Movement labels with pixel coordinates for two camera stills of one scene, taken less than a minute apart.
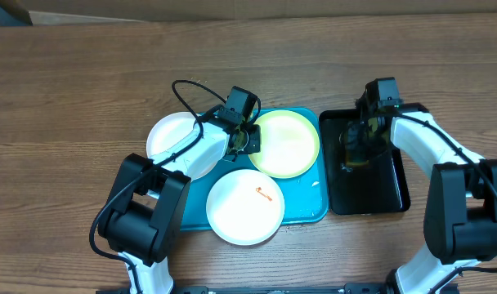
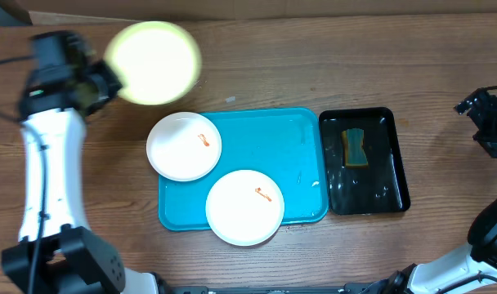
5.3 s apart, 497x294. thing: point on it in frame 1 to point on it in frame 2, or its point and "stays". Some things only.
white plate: (245, 207) stays
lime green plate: (289, 144) to (158, 64)
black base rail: (348, 288) stays
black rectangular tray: (379, 187) stays
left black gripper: (255, 146) to (111, 73)
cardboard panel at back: (43, 12) stays
